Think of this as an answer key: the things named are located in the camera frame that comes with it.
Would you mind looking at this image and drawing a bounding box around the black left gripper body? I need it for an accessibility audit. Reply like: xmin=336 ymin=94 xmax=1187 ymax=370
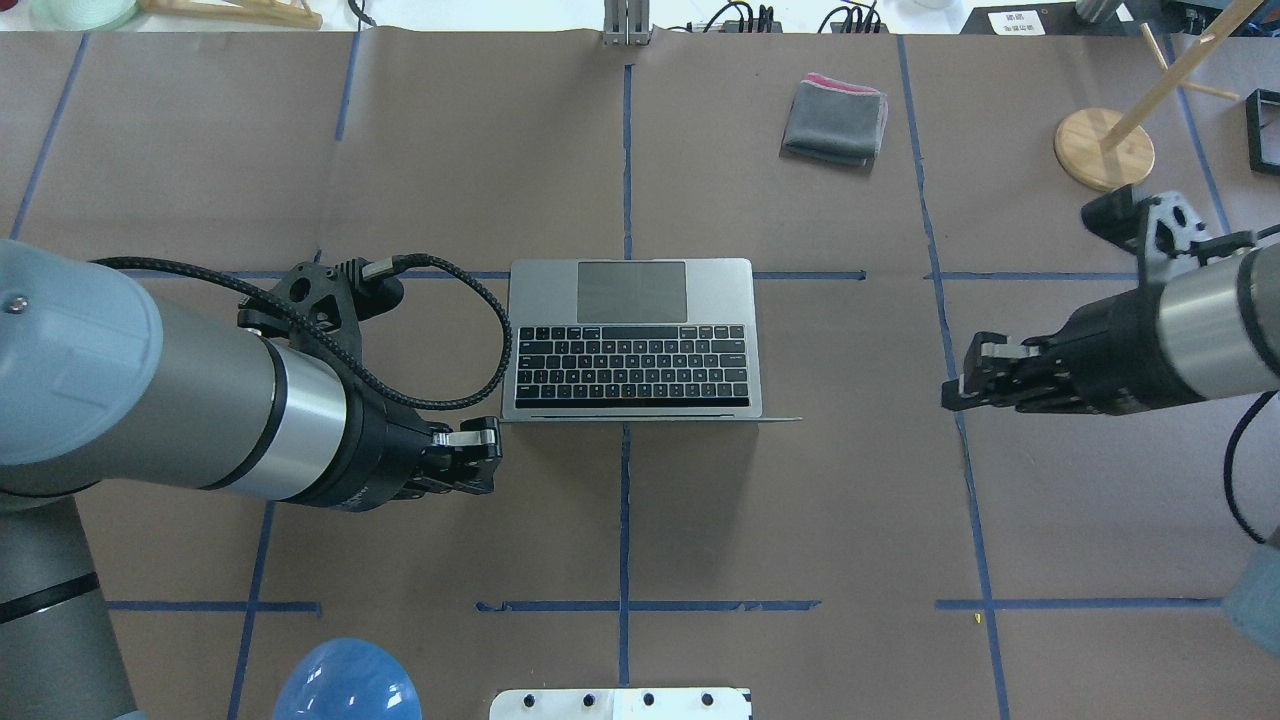
xmin=300 ymin=389 xmax=451 ymax=512

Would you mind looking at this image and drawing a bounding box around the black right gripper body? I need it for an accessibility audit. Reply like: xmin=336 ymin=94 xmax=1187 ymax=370
xmin=1020 ymin=290 xmax=1181 ymax=415

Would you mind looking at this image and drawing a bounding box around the silver grey laptop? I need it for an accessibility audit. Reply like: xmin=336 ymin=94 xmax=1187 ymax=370
xmin=502 ymin=258 xmax=769 ymax=423

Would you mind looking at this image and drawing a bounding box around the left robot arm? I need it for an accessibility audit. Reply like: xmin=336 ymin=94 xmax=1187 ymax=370
xmin=1 ymin=240 xmax=512 ymax=719

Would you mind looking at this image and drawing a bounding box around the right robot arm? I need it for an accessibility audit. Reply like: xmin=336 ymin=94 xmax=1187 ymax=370
xmin=940 ymin=246 xmax=1277 ymax=653

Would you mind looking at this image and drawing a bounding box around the wooden mug tree stand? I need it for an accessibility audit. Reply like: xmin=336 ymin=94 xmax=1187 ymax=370
xmin=1053 ymin=1 xmax=1263 ymax=192

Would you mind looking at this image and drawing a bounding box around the blue desk lamp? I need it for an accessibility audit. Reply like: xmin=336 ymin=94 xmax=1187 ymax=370
xmin=271 ymin=638 xmax=424 ymax=719

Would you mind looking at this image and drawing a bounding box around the folded grey cloth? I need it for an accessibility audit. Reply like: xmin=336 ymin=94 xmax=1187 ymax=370
xmin=782 ymin=73 xmax=890 ymax=167

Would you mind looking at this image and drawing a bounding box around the dark framed tray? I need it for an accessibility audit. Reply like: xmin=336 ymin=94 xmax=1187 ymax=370
xmin=1244 ymin=88 xmax=1279 ymax=177

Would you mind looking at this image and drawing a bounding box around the metal cup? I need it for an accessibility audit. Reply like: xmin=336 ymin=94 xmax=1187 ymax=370
xmin=1073 ymin=0 xmax=1123 ymax=26

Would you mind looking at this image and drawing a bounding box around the black power strip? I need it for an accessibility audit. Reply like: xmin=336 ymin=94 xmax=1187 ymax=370
xmin=666 ymin=1 xmax=890 ymax=35

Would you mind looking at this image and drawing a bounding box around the wooden dish rack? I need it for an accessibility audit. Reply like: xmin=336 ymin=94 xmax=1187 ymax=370
xmin=137 ymin=1 xmax=323 ymax=29

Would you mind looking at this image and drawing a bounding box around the pale green plate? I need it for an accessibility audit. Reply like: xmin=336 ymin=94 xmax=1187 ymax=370
xmin=29 ymin=0 xmax=140 ymax=32

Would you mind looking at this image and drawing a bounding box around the black left camera cable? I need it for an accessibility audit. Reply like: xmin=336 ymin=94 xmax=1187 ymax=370
xmin=90 ymin=252 xmax=515 ymax=411

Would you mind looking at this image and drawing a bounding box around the black camera cable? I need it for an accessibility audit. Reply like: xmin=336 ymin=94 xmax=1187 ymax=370
xmin=90 ymin=252 xmax=515 ymax=411
xmin=1222 ymin=388 xmax=1280 ymax=547

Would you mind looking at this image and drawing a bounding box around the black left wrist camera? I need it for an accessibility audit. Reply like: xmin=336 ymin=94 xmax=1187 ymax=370
xmin=237 ymin=258 xmax=404 ymax=354

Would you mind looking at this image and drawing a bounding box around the black right camera cable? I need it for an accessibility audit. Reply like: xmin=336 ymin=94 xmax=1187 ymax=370
xmin=1222 ymin=388 xmax=1280 ymax=547

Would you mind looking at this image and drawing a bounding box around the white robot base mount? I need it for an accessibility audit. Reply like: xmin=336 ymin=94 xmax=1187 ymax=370
xmin=489 ymin=685 xmax=754 ymax=719

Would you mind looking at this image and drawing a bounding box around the aluminium frame post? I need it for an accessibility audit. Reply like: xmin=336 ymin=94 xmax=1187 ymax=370
xmin=602 ymin=0 xmax=653 ymax=47

